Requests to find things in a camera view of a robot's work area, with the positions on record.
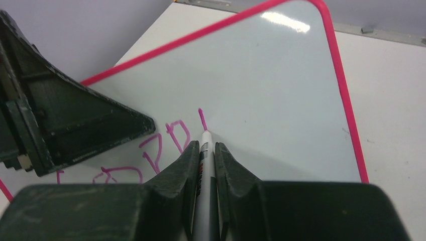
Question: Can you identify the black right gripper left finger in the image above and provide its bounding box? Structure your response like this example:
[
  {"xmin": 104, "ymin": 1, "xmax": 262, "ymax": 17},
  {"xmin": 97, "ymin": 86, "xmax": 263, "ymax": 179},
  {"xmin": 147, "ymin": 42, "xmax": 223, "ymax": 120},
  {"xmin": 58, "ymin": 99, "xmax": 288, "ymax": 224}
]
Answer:
[{"xmin": 1, "ymin": 141, "xmax": 199, "ymax": 240}]

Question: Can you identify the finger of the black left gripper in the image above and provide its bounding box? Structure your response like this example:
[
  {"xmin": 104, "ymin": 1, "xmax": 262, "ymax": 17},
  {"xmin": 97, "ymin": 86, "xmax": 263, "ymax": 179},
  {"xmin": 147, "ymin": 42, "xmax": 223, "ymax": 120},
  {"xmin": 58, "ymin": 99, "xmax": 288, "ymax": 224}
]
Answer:
[{"xmin": 1, "ymin": 11, "xmax": 156, "ymax": 177}]

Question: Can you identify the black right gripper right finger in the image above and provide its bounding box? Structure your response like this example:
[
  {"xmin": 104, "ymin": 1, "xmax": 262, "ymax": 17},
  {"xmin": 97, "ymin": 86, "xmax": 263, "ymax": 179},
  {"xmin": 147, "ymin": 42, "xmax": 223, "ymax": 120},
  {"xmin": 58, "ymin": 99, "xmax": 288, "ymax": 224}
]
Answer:
[{"xmin": 215, "ymin": 143, "xmax": 409, "ymax": 240}]

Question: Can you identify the pink framed whiteboard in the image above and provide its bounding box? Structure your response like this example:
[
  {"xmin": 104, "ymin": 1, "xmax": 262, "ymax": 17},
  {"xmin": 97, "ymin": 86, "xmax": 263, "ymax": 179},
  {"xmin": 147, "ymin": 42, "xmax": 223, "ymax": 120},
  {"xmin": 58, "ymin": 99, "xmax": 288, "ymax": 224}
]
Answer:
[{"xmin": 1, "ymin": 1, "xmax": 369, "ymax": 201}]

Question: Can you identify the white marker pen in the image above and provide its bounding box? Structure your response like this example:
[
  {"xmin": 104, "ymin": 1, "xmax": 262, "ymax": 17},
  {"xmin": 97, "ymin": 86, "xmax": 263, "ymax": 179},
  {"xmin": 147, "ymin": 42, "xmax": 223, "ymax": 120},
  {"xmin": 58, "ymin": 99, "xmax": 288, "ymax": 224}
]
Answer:
[{"xmin": 191, "ymin": 130, "xmax": 221, "ymax": 241}]

